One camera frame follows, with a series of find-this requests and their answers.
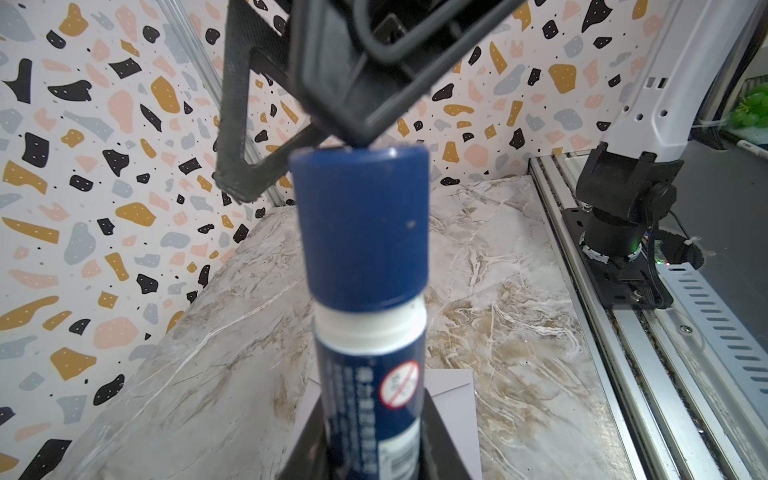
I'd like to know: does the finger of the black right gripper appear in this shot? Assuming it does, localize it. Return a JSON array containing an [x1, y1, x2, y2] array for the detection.
[[212, 0, 331, 205], [288, 0, 520, 147]]

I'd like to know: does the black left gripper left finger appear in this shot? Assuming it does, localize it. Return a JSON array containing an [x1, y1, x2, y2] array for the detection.
[[278, 392, 327, 480]]

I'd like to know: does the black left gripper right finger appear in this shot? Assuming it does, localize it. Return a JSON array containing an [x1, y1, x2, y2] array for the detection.
[[419, 390, 471, 480]]

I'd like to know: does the lavender envelope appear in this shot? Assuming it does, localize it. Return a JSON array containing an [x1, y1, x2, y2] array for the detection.
[[286, 365, 482, 479]]

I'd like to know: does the blue glue stick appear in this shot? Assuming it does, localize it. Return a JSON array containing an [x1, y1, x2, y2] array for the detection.
[[313, 295, 427, 479]]

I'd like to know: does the dark blue glue cap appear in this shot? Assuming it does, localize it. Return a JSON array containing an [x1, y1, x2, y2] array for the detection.
[[289, 146, 431, 312]]

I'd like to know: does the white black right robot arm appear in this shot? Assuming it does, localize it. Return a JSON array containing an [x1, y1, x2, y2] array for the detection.
[[214, 1, 761, 272]]

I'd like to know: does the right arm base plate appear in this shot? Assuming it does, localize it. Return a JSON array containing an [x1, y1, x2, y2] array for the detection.
[[560, 206, 706, 311]]

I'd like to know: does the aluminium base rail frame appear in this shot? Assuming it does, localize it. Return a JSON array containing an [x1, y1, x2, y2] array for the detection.
[[528, 153, 767, 479]]

